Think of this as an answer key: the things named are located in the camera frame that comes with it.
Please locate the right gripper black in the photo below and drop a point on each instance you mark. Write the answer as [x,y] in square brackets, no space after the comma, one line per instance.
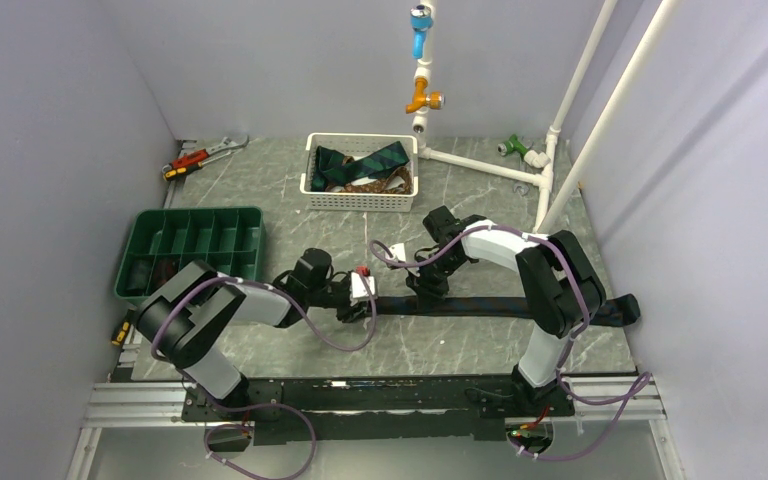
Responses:
[427,292]

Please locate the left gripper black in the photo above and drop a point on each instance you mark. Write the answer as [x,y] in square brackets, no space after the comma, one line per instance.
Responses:
[354,312]

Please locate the navy brown striped tie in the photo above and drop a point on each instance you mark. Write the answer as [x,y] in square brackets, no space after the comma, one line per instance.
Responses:
[616,313]

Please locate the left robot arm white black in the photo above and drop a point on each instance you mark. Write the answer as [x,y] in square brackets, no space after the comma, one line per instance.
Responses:
[186,316]

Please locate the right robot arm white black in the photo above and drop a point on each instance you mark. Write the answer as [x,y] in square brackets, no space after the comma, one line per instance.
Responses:
[560,286]

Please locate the brown patterned tie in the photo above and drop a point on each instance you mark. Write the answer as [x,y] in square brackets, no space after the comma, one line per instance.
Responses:
[397,182]

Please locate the white plastic basket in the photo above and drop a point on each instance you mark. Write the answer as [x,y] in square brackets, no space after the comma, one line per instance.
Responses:
[358,146]

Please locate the green striped tie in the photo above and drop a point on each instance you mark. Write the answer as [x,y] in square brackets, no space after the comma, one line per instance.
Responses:
[332,167]

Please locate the green compartment tray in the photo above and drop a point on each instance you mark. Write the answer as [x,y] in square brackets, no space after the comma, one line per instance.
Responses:
[230,239]

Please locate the green valve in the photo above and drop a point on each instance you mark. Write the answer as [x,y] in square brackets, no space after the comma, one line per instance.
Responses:
[512,145]

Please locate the orange valve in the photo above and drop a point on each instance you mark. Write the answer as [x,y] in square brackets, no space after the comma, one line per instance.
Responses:
[422,98]

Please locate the maroon rolled tie in tray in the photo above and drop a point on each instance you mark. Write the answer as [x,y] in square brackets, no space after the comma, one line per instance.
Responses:
[163,270]

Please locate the dark rolled tie in tray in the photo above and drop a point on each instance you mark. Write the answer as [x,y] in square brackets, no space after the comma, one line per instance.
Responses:
[138,277]

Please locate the yellow black screwdriver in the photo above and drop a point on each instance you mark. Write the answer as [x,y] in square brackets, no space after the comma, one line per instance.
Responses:
[123,328]

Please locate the blue valve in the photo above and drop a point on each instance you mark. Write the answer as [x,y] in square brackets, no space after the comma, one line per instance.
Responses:
[421,20]

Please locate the white pvc pipe frame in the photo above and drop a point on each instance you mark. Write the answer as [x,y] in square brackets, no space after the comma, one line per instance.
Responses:
[544,180]

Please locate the red handled adjustable wrench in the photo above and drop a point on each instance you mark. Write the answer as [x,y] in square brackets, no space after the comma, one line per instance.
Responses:
[197,160]

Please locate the aluminium rail frame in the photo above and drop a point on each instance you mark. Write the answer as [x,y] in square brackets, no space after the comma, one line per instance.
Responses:
[134,430]

